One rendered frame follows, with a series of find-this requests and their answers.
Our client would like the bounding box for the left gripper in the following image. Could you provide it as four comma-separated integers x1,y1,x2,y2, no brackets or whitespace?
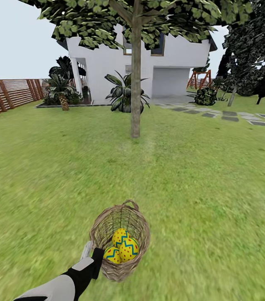
91,248,104,280

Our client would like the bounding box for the wicker basket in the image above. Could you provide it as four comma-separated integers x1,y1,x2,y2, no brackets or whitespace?
89,199,150,282

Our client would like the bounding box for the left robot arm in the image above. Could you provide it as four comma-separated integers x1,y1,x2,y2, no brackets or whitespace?
13,241,104,301

